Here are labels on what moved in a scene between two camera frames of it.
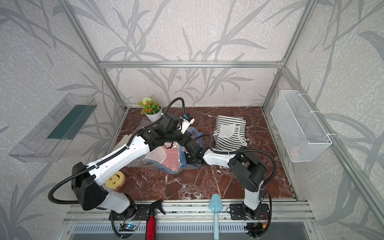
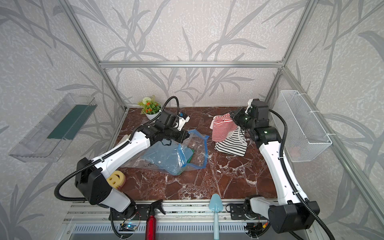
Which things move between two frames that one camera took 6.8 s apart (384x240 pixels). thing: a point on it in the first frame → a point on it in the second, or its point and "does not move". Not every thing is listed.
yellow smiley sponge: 116,181 does not move
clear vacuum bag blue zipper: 142,162 does not move
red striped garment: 168,155 → 221,125
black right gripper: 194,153 → 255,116
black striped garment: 230,133 does not move
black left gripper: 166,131 does not move
